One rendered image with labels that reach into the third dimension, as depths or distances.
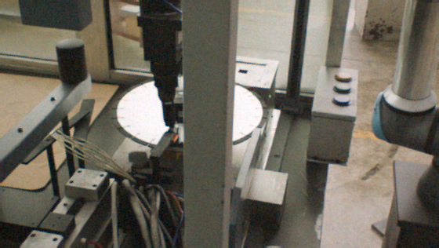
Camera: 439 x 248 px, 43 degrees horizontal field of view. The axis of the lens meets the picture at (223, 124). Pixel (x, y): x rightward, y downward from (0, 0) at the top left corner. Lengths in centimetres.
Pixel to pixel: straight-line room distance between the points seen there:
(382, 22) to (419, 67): 311
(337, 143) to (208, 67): 100
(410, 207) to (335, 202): 120
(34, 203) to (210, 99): 80
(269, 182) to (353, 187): 145
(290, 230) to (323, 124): 31
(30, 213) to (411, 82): 84
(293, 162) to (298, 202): 16
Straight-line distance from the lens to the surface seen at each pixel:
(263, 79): 151
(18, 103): 176
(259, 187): 123
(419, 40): 121
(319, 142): 143
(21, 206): 122
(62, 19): 98
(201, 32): 44
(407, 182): 146
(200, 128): 48
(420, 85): 127
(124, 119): 122
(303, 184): 138
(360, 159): 287
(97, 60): 182
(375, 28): 434
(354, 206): 256
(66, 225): 106
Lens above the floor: 157
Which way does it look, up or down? 31 degrees down
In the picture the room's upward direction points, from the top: 2 degrees clockwise
